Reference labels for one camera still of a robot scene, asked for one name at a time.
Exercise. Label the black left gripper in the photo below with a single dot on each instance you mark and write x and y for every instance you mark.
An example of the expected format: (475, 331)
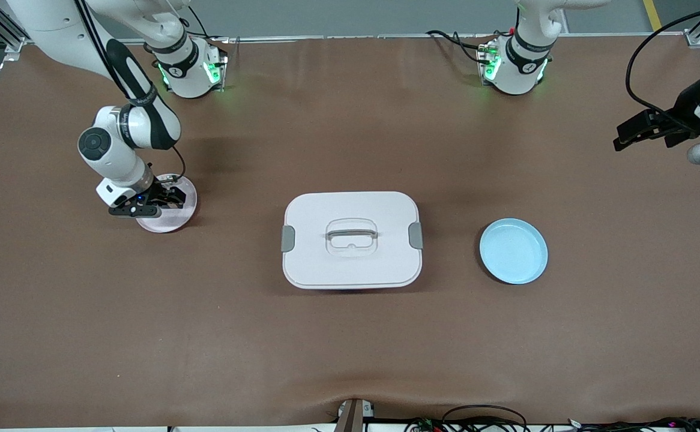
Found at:
(682, 108)

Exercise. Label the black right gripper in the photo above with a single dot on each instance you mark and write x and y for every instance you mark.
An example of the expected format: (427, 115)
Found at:
(159, 195)

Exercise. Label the orange and black switch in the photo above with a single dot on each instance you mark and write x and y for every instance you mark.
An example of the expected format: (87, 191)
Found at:
(171, 199)

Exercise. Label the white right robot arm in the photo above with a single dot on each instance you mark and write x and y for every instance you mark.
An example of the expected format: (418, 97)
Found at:
(122, 150)

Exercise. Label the white lidded box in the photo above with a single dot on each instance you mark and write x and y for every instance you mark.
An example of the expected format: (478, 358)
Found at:
(350, 267)

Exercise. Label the pink round plate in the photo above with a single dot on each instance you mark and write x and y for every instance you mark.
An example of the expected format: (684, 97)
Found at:
(170, 222)

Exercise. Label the light blue round plate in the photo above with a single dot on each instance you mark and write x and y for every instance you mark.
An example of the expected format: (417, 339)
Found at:
(513, 252)

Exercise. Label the brown table cover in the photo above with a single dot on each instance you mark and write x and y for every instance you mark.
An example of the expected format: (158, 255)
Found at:
(350, 348)

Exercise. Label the silver table edge rail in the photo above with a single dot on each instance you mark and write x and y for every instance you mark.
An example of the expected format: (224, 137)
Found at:
(326, 38)

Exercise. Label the metal table edge bracket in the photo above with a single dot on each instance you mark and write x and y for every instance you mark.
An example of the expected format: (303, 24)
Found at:
(353, 417)

